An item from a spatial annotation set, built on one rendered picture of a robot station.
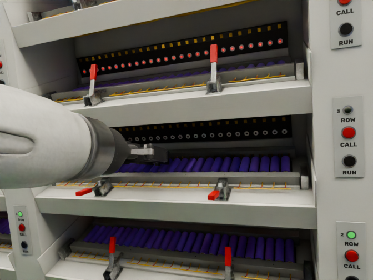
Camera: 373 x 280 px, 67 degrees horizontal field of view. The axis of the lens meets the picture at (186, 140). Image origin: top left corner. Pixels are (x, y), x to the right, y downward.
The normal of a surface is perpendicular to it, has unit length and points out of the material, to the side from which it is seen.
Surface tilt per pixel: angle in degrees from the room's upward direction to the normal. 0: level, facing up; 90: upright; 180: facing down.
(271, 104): 107
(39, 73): 90
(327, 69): 90
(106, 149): 96
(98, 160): 116
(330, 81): 90
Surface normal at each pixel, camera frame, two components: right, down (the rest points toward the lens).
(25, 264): -0.34, 0.11
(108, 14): -0.30, 0.40
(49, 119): 0.88, -0.38
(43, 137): 0.91, 0.02
